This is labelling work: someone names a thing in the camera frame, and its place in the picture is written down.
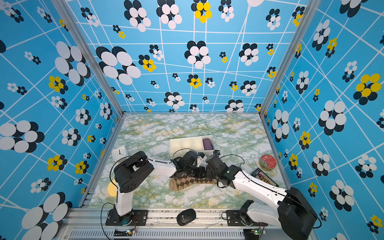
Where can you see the white compartment organizer tray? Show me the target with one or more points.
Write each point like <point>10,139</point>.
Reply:
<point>178,147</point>

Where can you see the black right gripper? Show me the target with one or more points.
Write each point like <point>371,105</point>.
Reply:
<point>208,172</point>

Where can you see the purple rolled sock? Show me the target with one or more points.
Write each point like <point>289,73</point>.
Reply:
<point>208,145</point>

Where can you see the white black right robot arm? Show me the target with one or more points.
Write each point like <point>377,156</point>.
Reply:
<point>290,210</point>

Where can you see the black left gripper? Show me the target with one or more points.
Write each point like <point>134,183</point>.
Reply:
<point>201,170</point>

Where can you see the right green circuit board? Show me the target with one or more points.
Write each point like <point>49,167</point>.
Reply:
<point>253,234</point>

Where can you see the aluminium front rail frame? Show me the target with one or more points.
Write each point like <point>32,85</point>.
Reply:
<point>162,224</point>

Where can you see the white square alarm clock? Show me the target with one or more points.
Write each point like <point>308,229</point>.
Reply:
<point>119,153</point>

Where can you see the yellow round sponge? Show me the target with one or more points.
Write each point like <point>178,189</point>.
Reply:
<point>112,189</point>

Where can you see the black computer mouse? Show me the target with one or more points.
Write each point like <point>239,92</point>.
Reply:
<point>185,217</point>

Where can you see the beige argyle sock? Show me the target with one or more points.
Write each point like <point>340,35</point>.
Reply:
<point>178,184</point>

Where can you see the left green circuit board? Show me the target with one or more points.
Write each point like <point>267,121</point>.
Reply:
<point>124,233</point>

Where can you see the green circuit board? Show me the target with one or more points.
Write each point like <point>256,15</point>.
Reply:
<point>253,234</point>
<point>124,233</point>

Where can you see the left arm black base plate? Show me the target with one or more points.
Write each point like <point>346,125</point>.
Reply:
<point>133,218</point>

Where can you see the black tray with coloured items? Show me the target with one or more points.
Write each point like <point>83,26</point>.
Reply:
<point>259,174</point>

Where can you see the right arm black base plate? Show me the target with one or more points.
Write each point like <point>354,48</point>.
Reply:
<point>235,219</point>

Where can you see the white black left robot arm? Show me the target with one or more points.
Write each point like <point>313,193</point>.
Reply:
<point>133,170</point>

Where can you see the round red lid tin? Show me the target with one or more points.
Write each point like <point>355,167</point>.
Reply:
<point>267,162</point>

